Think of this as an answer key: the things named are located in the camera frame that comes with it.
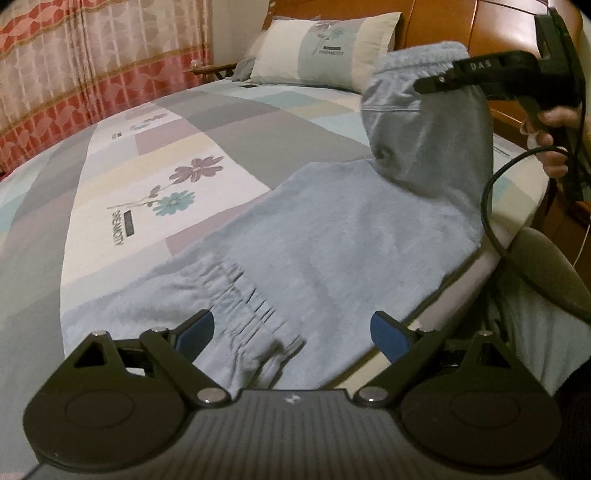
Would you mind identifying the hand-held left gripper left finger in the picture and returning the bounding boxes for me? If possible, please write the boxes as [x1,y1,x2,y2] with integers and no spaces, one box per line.
[46,309,232,408]

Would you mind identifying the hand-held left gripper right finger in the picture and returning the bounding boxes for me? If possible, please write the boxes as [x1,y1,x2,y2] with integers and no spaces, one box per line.
[353,310,541,409]

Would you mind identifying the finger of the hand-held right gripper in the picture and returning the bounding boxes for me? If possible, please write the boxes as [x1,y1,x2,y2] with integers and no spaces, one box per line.
[413,62,459,95]

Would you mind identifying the light blue fleece pants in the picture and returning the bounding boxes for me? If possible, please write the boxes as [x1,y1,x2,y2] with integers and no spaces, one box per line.
[60,41,492,393]

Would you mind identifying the person's right hand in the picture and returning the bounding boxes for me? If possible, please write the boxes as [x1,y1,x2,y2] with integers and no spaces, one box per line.
[519,105,585,180]

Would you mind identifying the person's grey trouser leg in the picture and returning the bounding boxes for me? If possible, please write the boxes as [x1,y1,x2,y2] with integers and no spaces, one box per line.
[480,226,591,402]

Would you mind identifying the white floral pillow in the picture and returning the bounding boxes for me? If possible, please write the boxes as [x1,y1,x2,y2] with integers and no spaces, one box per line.
[249,11,402,93]

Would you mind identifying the patchwork floral bed sheet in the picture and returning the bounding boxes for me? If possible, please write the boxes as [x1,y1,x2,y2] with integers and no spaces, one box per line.
[0,78,555,462]

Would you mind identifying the grey pillow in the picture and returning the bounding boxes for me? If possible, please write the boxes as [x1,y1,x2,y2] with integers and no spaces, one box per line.
[233,32,273,83]

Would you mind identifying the wooden bedside rack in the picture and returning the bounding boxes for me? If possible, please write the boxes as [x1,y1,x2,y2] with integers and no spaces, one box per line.
[185,62,241,86]

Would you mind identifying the pink patterned curtain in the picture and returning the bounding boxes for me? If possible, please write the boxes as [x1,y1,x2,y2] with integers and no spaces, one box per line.
[0,0,215,178]

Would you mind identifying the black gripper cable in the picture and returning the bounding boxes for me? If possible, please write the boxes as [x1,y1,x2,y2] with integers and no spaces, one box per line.
[480,145,591,324]

